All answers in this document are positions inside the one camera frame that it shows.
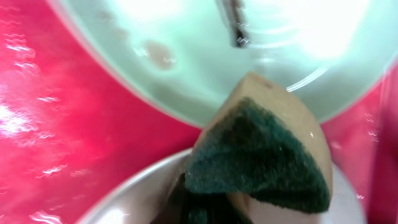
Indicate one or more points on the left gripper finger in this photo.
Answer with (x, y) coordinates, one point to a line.
(184, 207)

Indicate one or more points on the white plate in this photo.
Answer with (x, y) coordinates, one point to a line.
(140, 198)

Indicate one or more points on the green yellow sponge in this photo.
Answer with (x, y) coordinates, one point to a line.
(263, 145)

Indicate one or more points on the light blue plate top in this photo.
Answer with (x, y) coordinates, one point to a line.
(185, 57)

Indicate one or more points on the red plastic tray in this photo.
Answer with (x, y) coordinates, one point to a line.
(70, 133)

